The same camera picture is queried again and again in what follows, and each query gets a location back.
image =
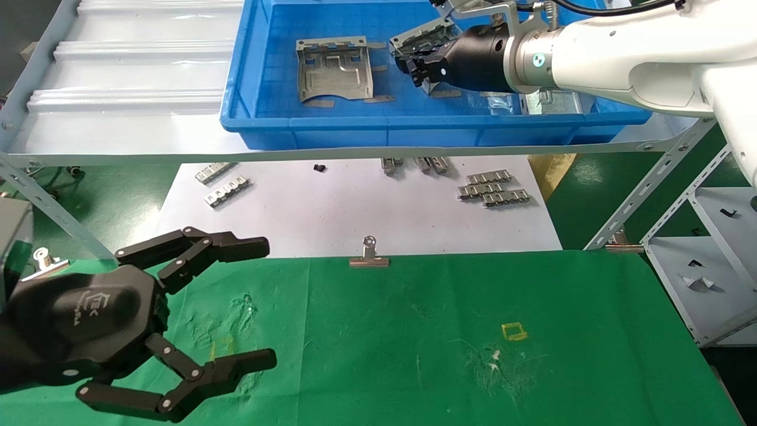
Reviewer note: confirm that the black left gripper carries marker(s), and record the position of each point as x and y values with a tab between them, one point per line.
77	319

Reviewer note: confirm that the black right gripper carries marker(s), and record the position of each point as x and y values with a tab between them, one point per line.
473	59

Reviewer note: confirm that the stamped sheet metal bracket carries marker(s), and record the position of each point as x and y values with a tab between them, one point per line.
334	77
414	35
556	105

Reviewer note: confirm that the clear plastic film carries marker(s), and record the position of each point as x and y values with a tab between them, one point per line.
502	105

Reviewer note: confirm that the small notched metal strip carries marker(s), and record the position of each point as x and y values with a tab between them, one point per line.
439	165
214	173
479	190
227	192
388	165
423	164
488	177
505	198

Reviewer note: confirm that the blue plastic bin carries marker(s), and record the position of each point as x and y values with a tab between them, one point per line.
331	133

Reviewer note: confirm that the white paper sheet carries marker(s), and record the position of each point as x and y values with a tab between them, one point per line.
331	207

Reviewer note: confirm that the green cloth mat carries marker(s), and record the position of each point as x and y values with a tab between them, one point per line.
384	331

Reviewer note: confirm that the brown cardboard piece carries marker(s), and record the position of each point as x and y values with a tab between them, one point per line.
550	168

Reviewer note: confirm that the caster wheel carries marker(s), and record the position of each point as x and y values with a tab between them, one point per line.
75	172

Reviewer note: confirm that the white ribbed shelf panel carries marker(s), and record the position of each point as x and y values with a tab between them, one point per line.
130	118

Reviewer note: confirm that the yellow tape square mark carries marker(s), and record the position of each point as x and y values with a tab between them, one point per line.
517	337

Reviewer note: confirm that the small grey bent part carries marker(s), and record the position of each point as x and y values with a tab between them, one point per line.
698	283

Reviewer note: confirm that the grey slotted metal shelf frame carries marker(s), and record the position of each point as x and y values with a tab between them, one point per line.
177	158

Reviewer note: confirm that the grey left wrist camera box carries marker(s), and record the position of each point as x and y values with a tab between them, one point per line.
12	236

